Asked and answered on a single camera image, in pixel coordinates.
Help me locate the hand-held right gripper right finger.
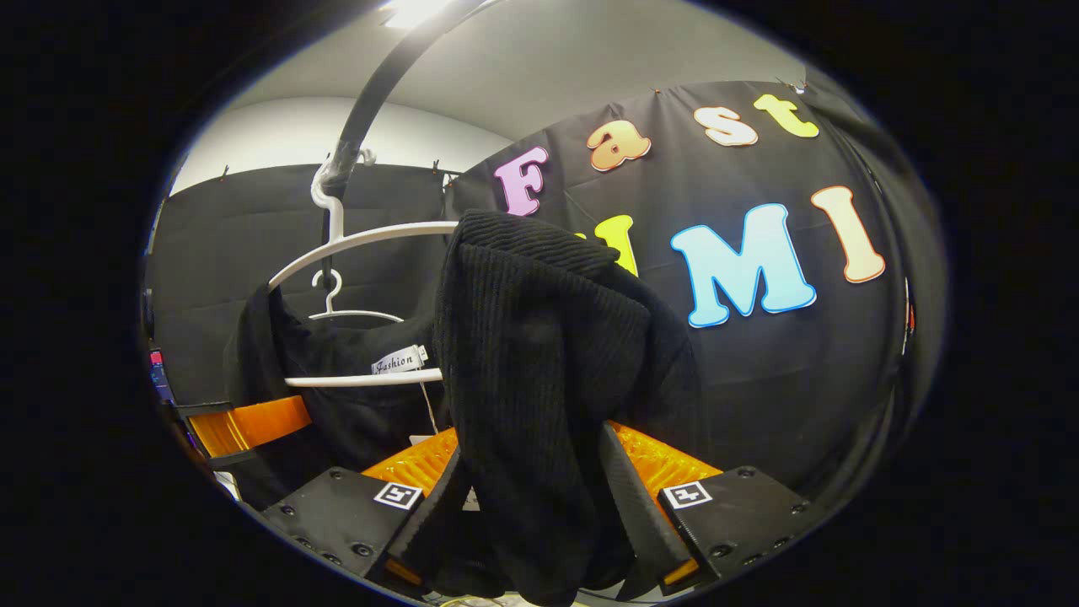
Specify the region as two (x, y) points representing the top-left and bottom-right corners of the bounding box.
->
(600, 420), (819, 596)

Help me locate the black knit sweater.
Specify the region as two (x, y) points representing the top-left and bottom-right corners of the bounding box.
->
(223, 211), (706, 607)

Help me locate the white plastic hanger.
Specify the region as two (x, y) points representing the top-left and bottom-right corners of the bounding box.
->
(268, 160), (461, 389)
(308, 268), (406, 325)

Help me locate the black backdrop cloth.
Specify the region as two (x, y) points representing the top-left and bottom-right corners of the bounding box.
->
(148, 80), (949, 507)

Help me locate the black clothes rack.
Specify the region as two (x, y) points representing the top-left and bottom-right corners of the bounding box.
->
(319, 0), (495, 200)

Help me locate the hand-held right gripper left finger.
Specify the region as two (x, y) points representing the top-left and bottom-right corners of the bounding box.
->
(261, 426), (473, 591)

